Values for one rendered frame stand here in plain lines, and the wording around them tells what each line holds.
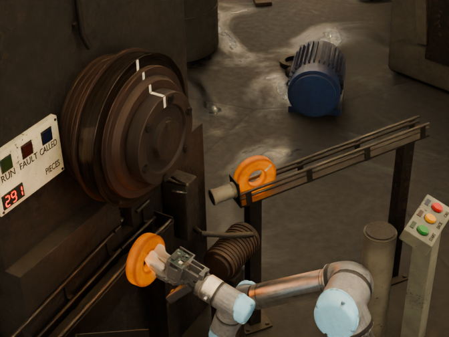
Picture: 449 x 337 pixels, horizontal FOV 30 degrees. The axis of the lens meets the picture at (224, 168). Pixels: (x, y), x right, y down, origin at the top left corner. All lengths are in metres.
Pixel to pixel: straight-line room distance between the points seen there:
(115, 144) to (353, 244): 1.76
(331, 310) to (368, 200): 2.01
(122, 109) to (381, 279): 1.28
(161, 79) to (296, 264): 1.51
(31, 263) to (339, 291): 0.87
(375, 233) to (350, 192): 1.12
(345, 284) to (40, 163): 0.89
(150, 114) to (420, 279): 1.28
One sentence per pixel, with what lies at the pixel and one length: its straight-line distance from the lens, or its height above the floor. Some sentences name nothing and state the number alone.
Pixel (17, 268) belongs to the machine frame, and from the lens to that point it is 2.42.
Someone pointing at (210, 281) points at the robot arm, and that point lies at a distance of 2.34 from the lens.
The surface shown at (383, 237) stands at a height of 0.52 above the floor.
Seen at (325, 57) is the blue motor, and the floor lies 0.34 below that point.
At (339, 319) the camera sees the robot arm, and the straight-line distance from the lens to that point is 2.15.
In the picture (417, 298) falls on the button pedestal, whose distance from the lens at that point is 3.20.
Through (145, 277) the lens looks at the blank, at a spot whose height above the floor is 0.78.
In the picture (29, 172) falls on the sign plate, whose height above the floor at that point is 1.13.
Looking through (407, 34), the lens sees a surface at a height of 0.30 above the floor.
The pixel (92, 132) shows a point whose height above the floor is 1.21.
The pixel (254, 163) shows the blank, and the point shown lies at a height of 0.77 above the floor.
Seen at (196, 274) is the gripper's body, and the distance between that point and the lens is 2.36.
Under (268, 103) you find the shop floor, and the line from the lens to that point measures 4.89.
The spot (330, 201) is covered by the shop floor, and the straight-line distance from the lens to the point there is 4.09.
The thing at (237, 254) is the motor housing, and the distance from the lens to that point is 2.95.
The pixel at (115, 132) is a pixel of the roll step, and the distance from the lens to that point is 2.33.
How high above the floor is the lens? 2.39
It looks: 34 degrees down
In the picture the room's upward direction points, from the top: 1 degrees counter-clockwise
